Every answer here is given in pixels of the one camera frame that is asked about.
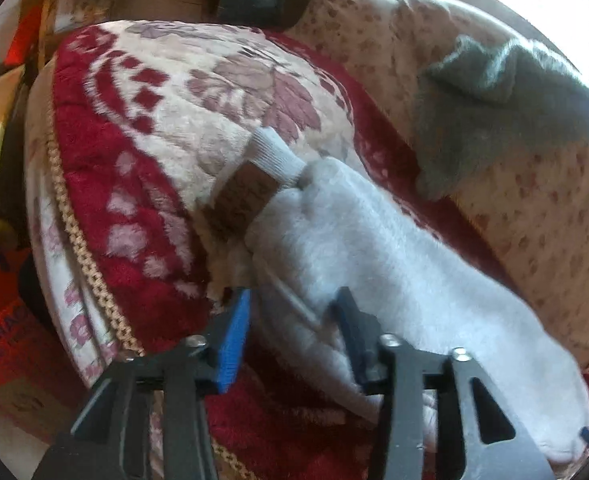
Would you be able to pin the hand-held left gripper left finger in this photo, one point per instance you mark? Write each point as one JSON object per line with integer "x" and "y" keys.
{"x": 234, "y": 342}

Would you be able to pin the beige floral quilt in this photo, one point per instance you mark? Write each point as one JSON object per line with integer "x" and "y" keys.
{"x": 549, "y": 220}

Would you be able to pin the bright window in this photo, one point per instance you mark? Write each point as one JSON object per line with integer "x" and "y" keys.
{"x": 574, "y": 10}

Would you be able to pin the red cardboard box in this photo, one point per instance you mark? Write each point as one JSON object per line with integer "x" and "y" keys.
{"x": 4, "y": 320}

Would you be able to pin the orange cloth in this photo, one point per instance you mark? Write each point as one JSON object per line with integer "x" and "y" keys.
{"x": 22, "y": 35}

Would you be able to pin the grey fleece towel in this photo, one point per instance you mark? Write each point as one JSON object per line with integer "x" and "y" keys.
{"x": 499, "y": 125}

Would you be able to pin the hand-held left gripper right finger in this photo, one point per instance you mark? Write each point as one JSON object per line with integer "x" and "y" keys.
{"x": 354, "y": 345}

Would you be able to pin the red floral plush blanket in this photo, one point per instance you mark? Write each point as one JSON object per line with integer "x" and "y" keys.
{"x": 124, "y": 170}

